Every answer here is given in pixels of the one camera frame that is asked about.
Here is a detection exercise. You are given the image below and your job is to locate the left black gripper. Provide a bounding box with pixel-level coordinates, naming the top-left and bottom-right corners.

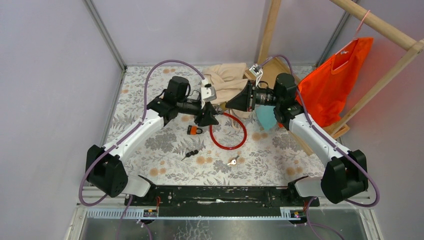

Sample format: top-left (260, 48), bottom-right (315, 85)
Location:
top-left (176, 98), bottom-right (219, 127)

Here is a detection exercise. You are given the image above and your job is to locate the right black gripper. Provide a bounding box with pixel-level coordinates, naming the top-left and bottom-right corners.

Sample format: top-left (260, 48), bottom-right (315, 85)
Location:
top-left (225, 80), bottom-right (282, 113)

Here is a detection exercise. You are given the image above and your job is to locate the red cable lock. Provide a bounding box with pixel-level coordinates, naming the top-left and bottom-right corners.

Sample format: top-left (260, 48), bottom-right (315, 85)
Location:
top-left (208, 112), bottom-right (248, 151)

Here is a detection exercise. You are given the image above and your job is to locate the small black key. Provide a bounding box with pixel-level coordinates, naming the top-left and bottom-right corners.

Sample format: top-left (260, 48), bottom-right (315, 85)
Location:
top-left (181, 149), bottom-right (199, 161)

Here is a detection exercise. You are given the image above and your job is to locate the silver key pair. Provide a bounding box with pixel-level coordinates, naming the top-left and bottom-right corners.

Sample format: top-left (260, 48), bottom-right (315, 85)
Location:
top-left (227, 155), bottom-right (240, 166)

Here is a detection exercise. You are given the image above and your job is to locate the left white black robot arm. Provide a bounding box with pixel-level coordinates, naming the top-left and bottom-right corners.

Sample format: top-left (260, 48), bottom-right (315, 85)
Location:
top-left (86, 76), bottom-right (218, 206)

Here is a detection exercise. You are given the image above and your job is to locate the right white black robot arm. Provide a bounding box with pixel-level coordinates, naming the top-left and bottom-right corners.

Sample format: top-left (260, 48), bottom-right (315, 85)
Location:
top-left (225, 73), bottom-right (369, 206)

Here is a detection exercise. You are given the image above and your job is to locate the teal t-shirt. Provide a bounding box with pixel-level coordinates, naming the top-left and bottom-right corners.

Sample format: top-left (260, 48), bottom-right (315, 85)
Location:
top-left (255, 105), bottom-right (277, 131)

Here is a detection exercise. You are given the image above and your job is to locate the beige crumpled cloth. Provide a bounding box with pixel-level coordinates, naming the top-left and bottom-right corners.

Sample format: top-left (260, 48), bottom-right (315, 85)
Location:
top-left (202, 62), bottom-right (248, 111)

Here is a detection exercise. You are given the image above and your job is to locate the wooden clothes rack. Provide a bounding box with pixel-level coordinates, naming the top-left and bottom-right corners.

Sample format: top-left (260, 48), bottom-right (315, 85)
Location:
top-left (257, 0), bottom-right (424, 156)

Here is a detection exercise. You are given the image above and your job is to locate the floral patterned mat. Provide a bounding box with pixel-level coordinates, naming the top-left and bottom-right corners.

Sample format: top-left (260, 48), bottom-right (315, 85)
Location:
top-left (107, 65), bottom-right (325, 186)

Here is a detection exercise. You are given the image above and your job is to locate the orange t-shirt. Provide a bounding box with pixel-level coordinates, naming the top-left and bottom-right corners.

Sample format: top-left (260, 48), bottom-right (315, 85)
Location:
top-left (298, 37), bottom-right (374, 128)

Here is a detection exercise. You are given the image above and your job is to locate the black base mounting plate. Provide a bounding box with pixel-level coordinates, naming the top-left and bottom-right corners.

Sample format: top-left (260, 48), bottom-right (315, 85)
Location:
top-left (125, 185), bottom-right (320, 218)

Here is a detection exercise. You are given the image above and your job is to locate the pink clothes hanger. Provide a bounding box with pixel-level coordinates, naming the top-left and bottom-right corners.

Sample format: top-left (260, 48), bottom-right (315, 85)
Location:
top-left (335, 10), bottom-right (371, 55)

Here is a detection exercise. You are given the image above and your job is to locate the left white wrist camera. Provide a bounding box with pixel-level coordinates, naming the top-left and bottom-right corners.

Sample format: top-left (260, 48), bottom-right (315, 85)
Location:
top-left (200, 78), bottom-right (217, 109)

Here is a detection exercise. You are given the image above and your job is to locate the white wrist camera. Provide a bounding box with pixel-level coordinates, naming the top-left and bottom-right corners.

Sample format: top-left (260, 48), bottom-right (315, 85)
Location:
top-left (249, 63), bottom-right (264, 87)
top-left (200, 78), bottom-right (217, 109)

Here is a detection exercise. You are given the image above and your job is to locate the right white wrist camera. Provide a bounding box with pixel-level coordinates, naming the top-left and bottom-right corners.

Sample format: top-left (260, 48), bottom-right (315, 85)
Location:
top-left (249, 63), bottom-right (264, 87)

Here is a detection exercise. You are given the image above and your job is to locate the right aluminium frame rail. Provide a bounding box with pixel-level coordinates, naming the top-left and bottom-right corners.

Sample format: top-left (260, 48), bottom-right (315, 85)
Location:
top-left (315, 11), bottom-right (350, 67)

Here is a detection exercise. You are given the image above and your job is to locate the aluminium frame rail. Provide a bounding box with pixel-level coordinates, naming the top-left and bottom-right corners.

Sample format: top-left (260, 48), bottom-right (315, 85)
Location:
top-left (315, 11), bottom-right (350, 67)
top-left (82, 0), bottom-right (127, 71)

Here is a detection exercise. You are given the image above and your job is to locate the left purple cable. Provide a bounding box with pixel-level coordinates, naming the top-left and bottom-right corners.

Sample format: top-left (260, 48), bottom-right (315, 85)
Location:
top-left (78, 59), bottom-right (207, 240)

